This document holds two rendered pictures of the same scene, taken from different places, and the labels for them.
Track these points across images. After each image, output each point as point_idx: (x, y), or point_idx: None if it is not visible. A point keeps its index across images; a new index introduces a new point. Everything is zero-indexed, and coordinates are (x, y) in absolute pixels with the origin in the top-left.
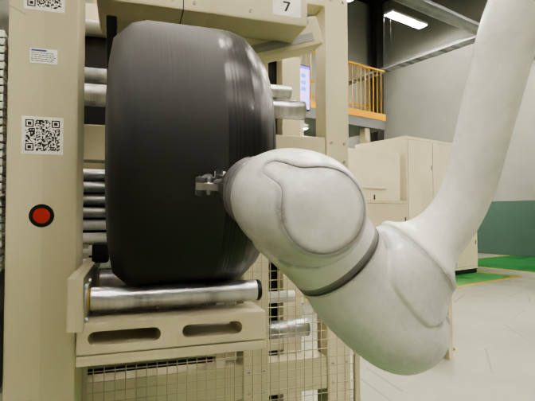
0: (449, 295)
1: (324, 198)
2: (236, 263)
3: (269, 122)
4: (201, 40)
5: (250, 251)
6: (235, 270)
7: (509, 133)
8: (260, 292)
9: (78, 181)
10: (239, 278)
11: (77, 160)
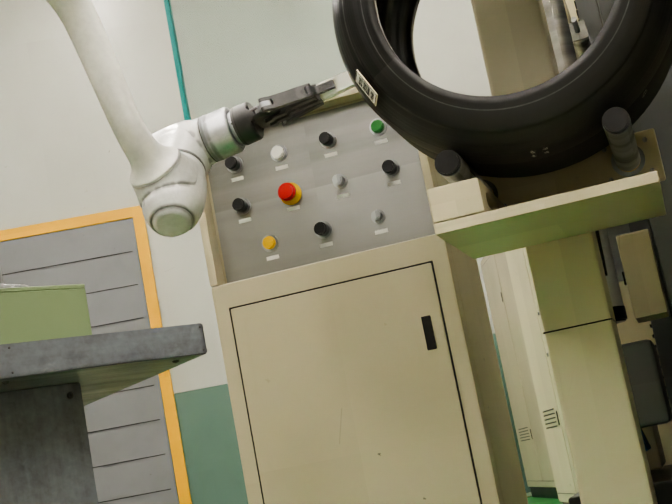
0: (134, 190)
1: None
2: (416, 142)
3: (338, 0)
4: None
5: (402, 127)
6: (429, 147)
7: (95, 93)
8: (435, 167)
9: (495, 76)
10: (461, 150)
11: (485, 57)
